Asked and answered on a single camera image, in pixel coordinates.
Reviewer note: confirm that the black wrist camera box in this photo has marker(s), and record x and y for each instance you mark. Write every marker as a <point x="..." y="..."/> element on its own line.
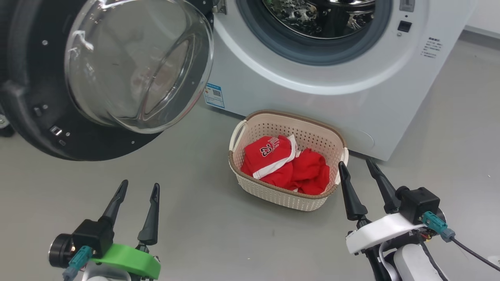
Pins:
<point x="91" y="238"/>
<point x="420" y="205"/>

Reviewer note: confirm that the red white-striped garment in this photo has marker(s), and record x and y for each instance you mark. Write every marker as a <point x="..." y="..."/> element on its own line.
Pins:
<point x="308" y="171"/>

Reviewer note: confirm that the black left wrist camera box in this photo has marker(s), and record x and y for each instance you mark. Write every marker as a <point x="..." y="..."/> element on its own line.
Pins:
<point x="91" y="238"/>

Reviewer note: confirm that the cream perforated laundry basket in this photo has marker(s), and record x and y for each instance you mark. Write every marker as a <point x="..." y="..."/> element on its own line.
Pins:
<point x="273" y="195"/>

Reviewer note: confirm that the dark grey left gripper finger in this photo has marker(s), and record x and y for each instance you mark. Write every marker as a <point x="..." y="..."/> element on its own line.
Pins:
<point x="116" y="203"/>
<point x="151" y="222"/>

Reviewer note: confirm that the white washing machine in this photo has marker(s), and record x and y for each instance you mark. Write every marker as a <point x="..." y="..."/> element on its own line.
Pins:
<point x="351" y="101"/>

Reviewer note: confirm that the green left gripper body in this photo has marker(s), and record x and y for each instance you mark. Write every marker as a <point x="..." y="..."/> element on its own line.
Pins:
<point x="133" y="259"/>

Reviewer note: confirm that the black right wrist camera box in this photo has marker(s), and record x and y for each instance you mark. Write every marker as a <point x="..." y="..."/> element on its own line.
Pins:
<point x="420" y="205"/>

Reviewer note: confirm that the black washing machine glass door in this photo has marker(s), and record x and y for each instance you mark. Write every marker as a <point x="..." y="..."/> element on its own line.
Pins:
<point x="35" y="78"/>

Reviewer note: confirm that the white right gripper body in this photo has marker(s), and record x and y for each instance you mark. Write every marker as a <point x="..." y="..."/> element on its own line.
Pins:
<point x="379" y="232"/>

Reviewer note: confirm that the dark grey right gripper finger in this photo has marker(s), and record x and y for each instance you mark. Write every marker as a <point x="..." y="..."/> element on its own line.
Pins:
<point x="351" y="199"/>
<point x="386" y="191"/>

